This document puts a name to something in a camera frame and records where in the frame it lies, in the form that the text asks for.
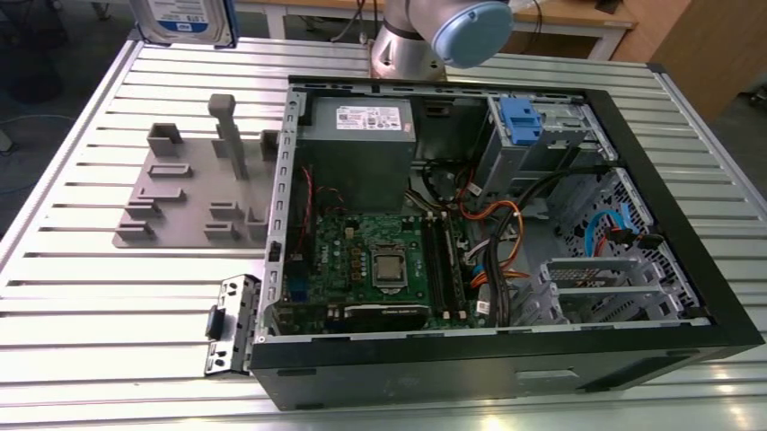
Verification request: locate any hard disk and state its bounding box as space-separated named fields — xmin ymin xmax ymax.
xmin=130 ymin=0 xmax=240 ymax=49

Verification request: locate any metal disk bay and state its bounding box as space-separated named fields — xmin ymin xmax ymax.
xmin=537 ymin=256 xmax=701 ymax=325

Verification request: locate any green motherboard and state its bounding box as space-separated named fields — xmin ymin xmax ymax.
xmin=284 ymin=210 xmax=488 ymax=334

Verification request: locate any CPU socket with CPU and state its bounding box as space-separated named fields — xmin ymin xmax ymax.
xmin=368 ymin=243 xmax=414 ymax=292

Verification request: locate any grey power supply unit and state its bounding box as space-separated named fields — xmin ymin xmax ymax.
xmin=298 ymin=94 xmax=419 ymax=215

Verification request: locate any black RAM stick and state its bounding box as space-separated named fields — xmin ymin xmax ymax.
xmin=440 ymin=211 xmax=471 ymax=318

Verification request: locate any black graphics card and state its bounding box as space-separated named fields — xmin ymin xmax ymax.
xmin=272 ymin=303 xmax=432 ymax=336

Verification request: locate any metal optical drive cage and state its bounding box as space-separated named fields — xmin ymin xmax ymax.
xmin=476 ymin=92 xmax=619 ymax=195

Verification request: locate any blue plastic drive latch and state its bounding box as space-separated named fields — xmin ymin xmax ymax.
xmin=496 ymin=97 xmax=545 ymax=147

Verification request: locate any grey parts rack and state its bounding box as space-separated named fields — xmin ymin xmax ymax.
xmin=112 ymin=92 xmax=283 ymax=251

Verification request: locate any black open PC case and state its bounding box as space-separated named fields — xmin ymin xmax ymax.
xmin=248 ymin=74 xmax=766 ymax=412

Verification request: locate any wooden cabinet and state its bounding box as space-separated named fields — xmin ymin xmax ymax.
xmin=610 ymin=0 xmax=767 ymax=123

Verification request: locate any red black twisted wire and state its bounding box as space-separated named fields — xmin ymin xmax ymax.
xmin=302 ymin=163 xmax=348 ymax=215

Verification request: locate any black cable bundle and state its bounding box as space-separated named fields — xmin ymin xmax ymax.
xmin=483 ymin=164 xmax=609 ymax=328

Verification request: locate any orange yellow wire bundle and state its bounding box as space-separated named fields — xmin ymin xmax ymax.
xmin=464 ymin=200 xmax=534 ymax=291

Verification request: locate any metal card retention bracket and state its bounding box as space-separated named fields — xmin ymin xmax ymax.
xmin=203 ymin=272 xmax=264 ymax=377

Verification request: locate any blue data wire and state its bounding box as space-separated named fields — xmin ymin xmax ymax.
xmin=585 ymin=204 xmax=638 ymax=260

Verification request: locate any disk power wire black plug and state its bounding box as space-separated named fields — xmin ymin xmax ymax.
xmin=603 ymin=225 xmax=666 ymax=253

